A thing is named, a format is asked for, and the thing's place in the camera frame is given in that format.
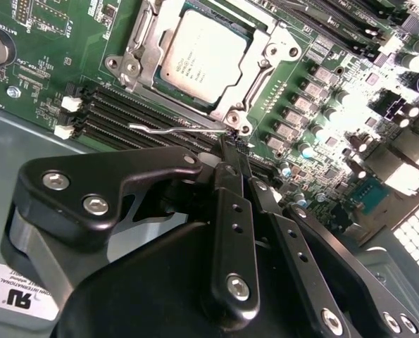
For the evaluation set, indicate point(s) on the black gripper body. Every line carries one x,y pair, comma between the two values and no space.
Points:
142,281

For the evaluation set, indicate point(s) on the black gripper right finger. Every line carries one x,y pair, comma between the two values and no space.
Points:
322,267

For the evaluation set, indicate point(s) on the silver CPU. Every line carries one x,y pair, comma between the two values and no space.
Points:
202,56

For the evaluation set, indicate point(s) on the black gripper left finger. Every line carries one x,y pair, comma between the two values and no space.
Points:
72,183

